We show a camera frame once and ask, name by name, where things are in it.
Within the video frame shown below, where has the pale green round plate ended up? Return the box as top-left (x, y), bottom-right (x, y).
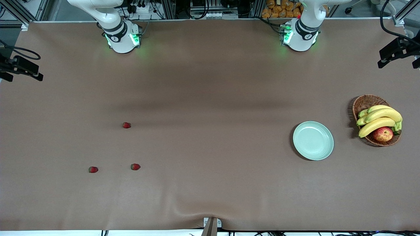
top-left (293, 121), bottom-right (334, 161)

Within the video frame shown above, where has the brown wicker basket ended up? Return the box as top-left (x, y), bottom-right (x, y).
top-left (352, 94), bottom-right (402, 147)

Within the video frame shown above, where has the red yellow apple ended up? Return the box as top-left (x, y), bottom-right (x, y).
top-left (373, 127), bottom-right (394, 142)

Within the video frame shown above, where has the pile of orange buns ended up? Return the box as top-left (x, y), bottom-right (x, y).
top-left (262, 0), bottom-right (304, 18)

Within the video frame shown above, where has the large yellow banana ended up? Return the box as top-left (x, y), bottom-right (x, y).
top-left (365, 108), bottom-right (403, 124)
top-left (358, 117), bottom-right (396, 138)

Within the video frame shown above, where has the white power strip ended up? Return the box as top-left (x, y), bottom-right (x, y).
top-left (126, 0), bottom-right (151, 14)

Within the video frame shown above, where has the aluminium frame beam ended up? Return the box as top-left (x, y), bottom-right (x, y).
top-left (392, 0), bottom-right (420, 27)
top-left (0, 0), bottom-right (50, 31)

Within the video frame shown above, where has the small yellow banana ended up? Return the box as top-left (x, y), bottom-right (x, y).
top-left (367, 105), bottom-right (392, 113)

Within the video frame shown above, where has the brown table cover mat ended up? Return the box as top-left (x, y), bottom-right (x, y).
top-left (0, 18), bottom-right (420, 231)

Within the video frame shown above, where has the metal table edge bracket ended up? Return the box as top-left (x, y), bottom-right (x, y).
top-left (201, 217), bottom-right (222, 236)

